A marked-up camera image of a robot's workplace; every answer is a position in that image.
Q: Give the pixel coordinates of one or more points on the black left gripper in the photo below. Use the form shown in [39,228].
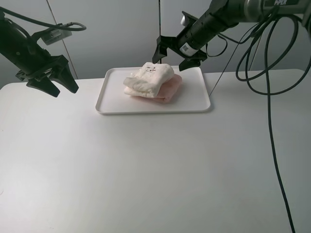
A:
[34,62]

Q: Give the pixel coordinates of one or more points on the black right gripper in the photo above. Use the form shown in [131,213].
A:
[188,43]

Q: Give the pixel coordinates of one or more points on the pink towel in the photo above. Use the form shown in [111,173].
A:
[167,91]

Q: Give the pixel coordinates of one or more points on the cream white towel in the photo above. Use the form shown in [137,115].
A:
[147,81]

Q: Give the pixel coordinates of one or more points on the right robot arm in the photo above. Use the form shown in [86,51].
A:
[259,10]

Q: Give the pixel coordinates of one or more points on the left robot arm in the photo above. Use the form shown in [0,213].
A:
[38,68]

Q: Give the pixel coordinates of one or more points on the white rectangular plastic tray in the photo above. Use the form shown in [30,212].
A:
[191,97]

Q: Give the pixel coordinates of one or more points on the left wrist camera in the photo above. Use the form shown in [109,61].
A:
[50,36]

